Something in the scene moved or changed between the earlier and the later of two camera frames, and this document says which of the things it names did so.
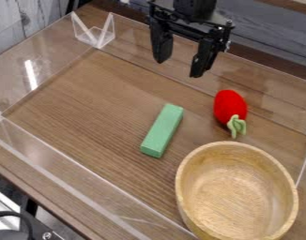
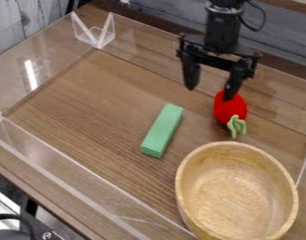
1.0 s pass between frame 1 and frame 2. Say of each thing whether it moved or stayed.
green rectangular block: stayed
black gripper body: moved
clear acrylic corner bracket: stayed
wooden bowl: stayed
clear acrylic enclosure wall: stayed
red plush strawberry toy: stayed
